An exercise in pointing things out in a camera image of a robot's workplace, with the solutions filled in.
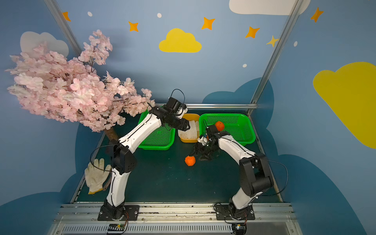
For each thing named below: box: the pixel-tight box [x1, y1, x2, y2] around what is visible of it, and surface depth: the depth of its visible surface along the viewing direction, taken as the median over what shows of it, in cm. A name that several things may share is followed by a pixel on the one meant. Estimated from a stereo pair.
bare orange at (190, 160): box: [184, 155, 196, 167], surface depth 90 cm
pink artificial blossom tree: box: [5, 30, 155, 141], surface depth 61 cm
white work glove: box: [84, 158, 113, 195], surface depth 88 cm
